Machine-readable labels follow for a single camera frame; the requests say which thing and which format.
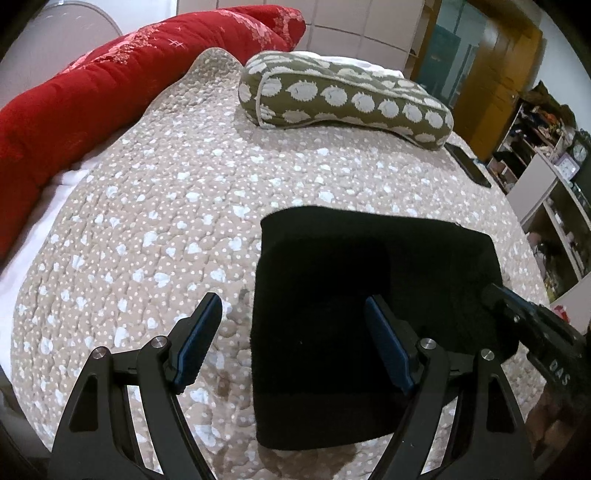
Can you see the red patterned duvet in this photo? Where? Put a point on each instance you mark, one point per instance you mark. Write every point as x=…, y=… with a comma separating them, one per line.
x=83, y=87

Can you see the beige quilted blanket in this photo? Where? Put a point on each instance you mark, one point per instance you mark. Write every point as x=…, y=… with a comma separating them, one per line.
x=152, y=221

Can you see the cluttered white shelf unit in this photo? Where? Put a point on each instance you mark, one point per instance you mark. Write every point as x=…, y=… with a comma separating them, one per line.
x=549, y=152

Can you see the white bed sheet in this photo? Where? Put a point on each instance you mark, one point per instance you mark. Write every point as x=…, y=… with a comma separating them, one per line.
x=44, y=203

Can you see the olive pillow with white print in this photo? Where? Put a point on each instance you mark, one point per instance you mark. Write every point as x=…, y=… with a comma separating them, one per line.
x=346, y=94

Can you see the person's right hand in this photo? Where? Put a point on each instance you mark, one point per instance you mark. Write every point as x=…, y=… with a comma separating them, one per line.
x=554, y=422

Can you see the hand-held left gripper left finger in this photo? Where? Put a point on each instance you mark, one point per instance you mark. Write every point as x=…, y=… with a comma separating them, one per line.
x=196, y=339

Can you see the black phone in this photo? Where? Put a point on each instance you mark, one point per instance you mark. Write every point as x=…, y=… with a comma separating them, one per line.
x=468, y=165

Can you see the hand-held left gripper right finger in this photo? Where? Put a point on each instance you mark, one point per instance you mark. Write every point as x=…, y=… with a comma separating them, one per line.
x=388, y=339

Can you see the grey rounded headboard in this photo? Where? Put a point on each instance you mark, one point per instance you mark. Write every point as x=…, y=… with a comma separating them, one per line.
x=64, y=23

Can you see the wooden door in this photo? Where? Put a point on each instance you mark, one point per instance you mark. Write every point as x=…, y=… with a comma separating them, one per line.
x=498, y=83

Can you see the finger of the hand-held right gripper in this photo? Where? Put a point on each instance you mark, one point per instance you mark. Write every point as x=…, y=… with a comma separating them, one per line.
x=505, y=300

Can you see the black pants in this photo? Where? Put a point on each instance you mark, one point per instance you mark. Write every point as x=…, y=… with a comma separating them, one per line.
x=323, y=286

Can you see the white wardrobe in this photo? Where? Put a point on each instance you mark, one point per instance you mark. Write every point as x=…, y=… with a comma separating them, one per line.
x=360, y=18

